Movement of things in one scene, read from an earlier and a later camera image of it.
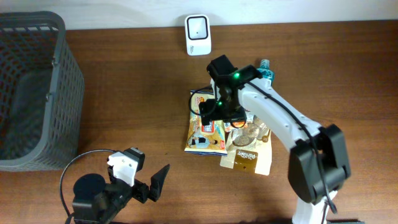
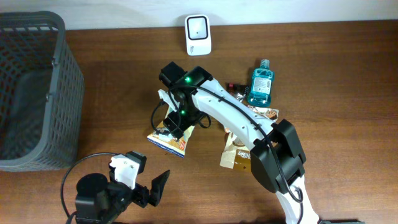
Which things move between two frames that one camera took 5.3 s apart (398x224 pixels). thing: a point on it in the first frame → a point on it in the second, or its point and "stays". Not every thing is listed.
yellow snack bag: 208,139 → 162,137
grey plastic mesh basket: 41,93 stays
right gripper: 209,111 → 178,124
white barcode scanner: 198,34 stays
